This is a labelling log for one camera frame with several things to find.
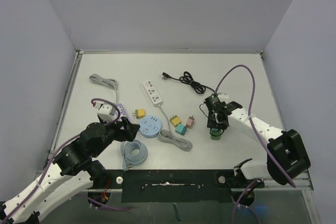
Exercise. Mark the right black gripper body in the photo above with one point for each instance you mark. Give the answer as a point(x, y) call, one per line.
point(218, 118)

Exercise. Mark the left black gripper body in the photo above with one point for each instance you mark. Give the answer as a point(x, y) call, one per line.
point(119, 134)

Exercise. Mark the green power strip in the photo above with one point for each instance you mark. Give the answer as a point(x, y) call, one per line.
point(216, 137)

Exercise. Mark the pink charger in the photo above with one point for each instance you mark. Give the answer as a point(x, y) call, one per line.
point(190, 122)

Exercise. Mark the yellow charger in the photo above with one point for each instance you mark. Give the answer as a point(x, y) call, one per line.
point(139, 113)
point(175, 120)

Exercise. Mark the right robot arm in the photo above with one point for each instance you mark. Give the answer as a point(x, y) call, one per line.
point(287, 157)

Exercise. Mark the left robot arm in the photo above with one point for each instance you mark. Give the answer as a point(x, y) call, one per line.
point(79, 154)

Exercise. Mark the round blue power strip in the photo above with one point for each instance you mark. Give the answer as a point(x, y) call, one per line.
point(150, 126)

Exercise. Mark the white power strip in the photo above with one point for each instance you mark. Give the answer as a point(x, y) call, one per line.
point(152, 93)

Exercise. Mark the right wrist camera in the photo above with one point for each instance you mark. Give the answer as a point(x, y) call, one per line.
point(223, 96)

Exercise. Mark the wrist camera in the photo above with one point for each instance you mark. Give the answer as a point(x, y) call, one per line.
point(223, 96)
point(105, 112)

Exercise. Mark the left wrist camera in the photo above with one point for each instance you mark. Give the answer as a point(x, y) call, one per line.
point(105, 112)

